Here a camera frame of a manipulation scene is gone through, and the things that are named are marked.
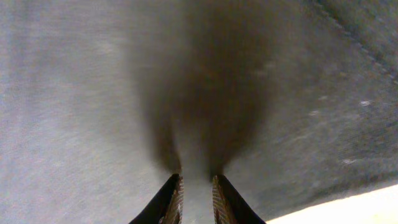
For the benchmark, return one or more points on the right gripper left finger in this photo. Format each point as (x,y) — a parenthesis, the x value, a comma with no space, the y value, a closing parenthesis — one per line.
(166,207)

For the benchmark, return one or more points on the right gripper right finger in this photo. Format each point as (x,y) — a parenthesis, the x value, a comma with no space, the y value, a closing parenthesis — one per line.
(228,205)

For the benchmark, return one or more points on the black t-shirt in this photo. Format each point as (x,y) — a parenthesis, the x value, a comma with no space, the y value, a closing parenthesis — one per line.
(294,101)

